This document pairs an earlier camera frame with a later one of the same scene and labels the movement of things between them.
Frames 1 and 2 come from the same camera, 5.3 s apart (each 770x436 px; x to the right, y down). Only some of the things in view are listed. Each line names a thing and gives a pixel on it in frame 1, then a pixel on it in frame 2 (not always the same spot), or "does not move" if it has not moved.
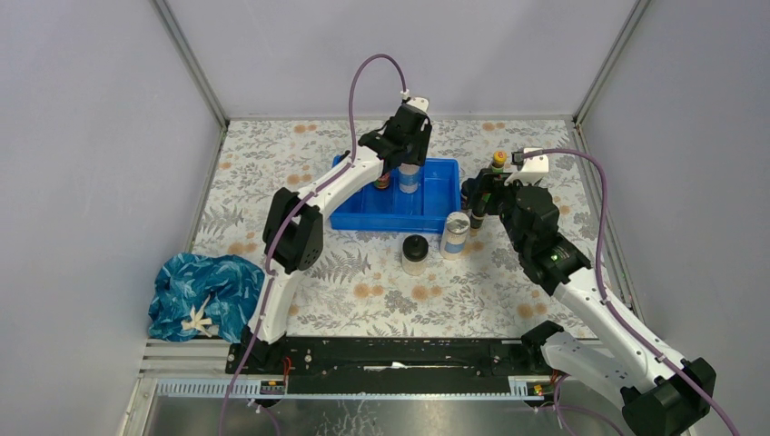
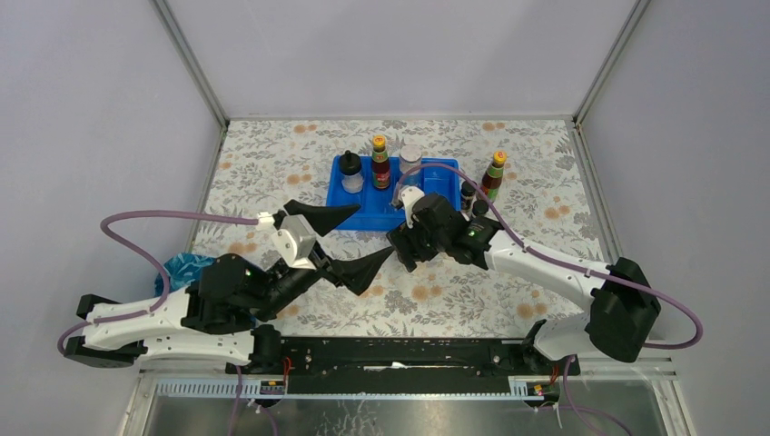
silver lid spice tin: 409,177 does not move
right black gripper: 485,183 → 401,237
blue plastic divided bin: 389,210 does not move
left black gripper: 412,154 → 359,273
